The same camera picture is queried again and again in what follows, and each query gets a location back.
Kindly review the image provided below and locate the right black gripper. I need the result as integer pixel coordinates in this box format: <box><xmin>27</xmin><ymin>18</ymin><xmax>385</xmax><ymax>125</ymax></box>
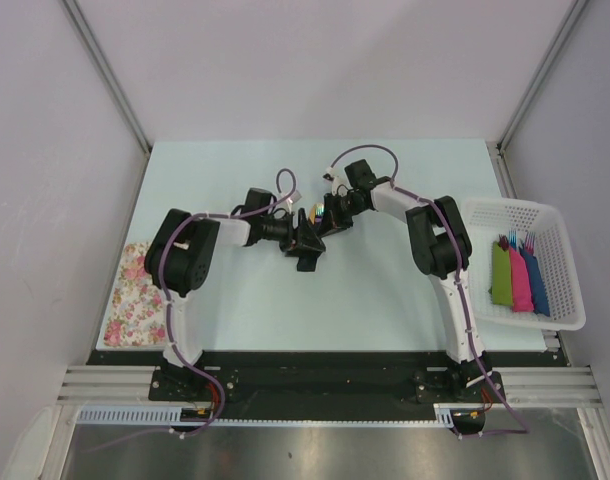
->
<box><xmin>317</xmin><ymin>193</ymin><xmax>367</xmax><ymax>240</ymax></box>

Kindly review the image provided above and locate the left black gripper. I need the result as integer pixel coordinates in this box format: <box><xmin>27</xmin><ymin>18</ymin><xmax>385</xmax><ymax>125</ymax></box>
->
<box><xmin>259</xmin><ymin>208</ymin><xmax>324</xmax><ymax>258</ymax></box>

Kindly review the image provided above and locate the iridescent rainbow fork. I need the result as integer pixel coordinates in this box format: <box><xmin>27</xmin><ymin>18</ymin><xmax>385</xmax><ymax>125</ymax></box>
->
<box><xmin>313</xmin><ymin>203</ymin><xmax>325</xmax><ymax>222</ymax></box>

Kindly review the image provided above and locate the black paper napkin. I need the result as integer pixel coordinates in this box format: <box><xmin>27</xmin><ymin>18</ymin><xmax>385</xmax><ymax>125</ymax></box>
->
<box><xmin>295</xmin><ymin>220</ymin><xmax>326</xmax><ymax>272</ymax></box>

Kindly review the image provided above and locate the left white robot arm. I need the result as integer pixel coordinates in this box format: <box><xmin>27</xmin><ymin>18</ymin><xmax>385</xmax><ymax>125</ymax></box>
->
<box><xmin>144</xmin><ymin>188</ymin><xmax>326</xmax><ymax>400</ymax></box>

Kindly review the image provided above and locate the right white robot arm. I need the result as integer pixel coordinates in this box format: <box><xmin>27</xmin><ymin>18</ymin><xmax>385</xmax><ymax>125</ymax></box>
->
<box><xmin>315</xmin><ymin>160</ymin><xmax>491</xmax><ymax>401</ymax></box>

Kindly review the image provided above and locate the green napkin roll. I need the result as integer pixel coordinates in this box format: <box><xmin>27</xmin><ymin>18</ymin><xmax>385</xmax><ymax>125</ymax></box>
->
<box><xmin>490</xmin><ymin>242</ymin><xmax>514</xmax><ymax>307</ymax></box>

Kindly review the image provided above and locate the pink napkin roll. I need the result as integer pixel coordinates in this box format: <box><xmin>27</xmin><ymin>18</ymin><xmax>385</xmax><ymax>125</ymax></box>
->
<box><xmin>500</xmin><ymin>236</ymin><xmax>534</xmax><ymax>313</ymax></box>

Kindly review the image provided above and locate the blue napkin roll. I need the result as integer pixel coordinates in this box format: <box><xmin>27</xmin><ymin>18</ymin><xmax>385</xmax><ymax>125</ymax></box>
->
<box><xmin>519</xmin><ymin>231</ymin><xmax>550</xmax><ymax>317</ymax></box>

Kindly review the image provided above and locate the white plastic basket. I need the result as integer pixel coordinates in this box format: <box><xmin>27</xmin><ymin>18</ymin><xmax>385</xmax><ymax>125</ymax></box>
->
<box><xmin>461</xmin><ymin>198</ymin><xmax>586</xmax><ymax>331</ymax></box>

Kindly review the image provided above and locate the floral cloth mat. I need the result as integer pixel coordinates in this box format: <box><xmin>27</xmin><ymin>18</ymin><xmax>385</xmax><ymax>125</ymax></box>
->
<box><xmin>101</xmin><ymin>242</ymin><xmax>166</xmax><ymax>349</ymax></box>

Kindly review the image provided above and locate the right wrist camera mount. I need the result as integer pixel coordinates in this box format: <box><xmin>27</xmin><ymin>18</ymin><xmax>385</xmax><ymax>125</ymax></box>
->
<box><xmin>323</xmin><ymin>167</ymin><xmax>349</xmax><ymax>196</ymax></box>

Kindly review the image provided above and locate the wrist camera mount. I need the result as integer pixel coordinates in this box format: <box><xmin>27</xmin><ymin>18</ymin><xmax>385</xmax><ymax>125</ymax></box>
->
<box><xmin>282</xmin><ymin>190</ymin><xmax>301</xmax><ymax>212</ymax></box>
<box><xmin>323</xmin><ymin>167</ymin><xmax>349</xmax><ymax>196</ymax></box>

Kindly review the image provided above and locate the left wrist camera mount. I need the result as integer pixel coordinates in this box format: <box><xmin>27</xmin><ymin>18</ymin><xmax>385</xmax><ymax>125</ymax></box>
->
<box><xmin>282</xmin><ymin>190</ymin><xmax>301</xmax><ymax>212</ymax></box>

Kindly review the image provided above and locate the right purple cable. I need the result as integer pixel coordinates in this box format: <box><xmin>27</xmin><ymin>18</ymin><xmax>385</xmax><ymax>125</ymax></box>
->
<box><xmin>329</xmin><ymin>143</ymin><xmax>531</xmax><ymax>435</ymax></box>

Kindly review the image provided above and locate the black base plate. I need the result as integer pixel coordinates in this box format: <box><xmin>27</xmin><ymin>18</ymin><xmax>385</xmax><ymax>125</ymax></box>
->
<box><xmin>87</xmin><ymin>350</ymin><xmax>567</xmax><ymax>422</ymax></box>

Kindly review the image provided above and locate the white cable duct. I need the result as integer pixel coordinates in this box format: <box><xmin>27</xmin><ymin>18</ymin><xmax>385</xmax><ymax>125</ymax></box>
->
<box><xmin>76</xmin><ymin>405</ymin><xmax>453</xmax><ymax>428</ymax></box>

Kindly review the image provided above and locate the aluminium rail frame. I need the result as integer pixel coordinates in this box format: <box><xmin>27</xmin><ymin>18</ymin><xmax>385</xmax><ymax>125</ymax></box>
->
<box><xmin>58</xmin><ymin>366</ymin><xmax>603</xmax><ymax>408</ymax></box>

